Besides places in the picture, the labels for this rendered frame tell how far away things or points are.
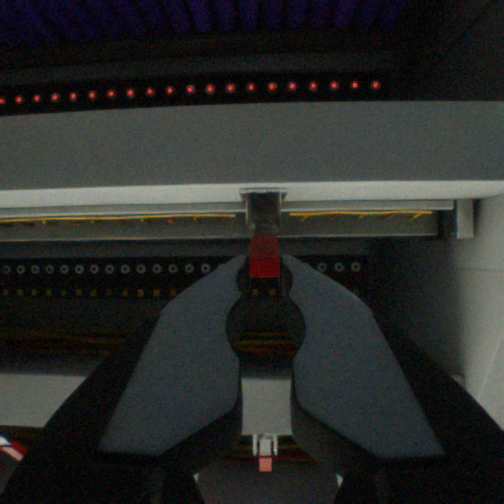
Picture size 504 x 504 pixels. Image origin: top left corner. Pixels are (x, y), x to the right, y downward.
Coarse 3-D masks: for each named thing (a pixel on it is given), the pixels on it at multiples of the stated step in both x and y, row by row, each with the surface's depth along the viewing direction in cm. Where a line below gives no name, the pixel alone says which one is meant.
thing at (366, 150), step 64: (0, 128) 16; (64, 128) 16; (128, 128) 16; (192, 128) 15; (256, 128) 15; (320, 128) 15; (384, 128) 15; (448, 128) 15; (0, 192) 16; (64, 192) 16; (128, 192) 17; (192, 192) 17; (320, 192) 17; (384, 192) 17; (448, 192) 17; (0, 256) 36; (64, 256) 35; (128, 256) 35; (448, 256) 23
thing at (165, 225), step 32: (0, 224) 22; (32, 224) 23; (64, 224) 23; (96, 224) 23; (128, 224) 23; (160, 224) 23; (192, 224) 23; (224, 224) 23; (288, 224) 22; (320, 224) 22; (352, 224) 22; (384, 224) 22; (416, 224) 22
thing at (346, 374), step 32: (288, 256) 11; (288, 288) 11; (320, 288) 9; (288, 320) 10; (320, 320) 8; (352, 320) 8; (320, 352) 7; (352, 352) 7; (384, 352) 7; (320, 384) 6; (352, 384) 6; (384, 384) 6; (320, 416) 6; (352, 416) 6; (384, 416) 6; (416, 416) 6; (320, 448) 6; (352, 448) 5; (384, 448) 5; (416, 448) 5
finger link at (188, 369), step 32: (192, 288) 10; (224, 288) 10; (160, 320) 8; (192, 320) 8; (224, 320) 8; (160, 352) 7; (192, 352) 7; (224, 352) 7; (128, 384) 6; (160, 384) 6; (192, 384) 6; (224, 384) 6; (128, 416) 6; (160, 416) 6; (192, 416) 6; (224, 416) 6; (128, 448) 5; (160, 448) 5; (192, 448) 6; (224, 448) 6
